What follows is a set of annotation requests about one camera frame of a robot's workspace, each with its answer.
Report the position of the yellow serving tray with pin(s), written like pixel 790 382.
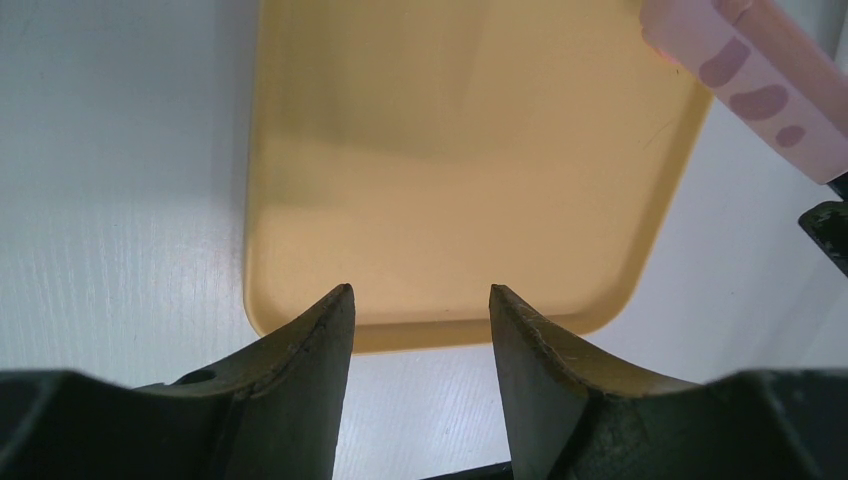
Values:
pixel 423 151

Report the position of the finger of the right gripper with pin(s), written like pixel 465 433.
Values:
pixel 826 225

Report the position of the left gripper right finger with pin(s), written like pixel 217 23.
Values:
pixel 575 411

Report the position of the pink handled metal tongs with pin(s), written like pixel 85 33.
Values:
pixel 763 67

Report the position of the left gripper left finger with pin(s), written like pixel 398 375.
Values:
pixel 271 410

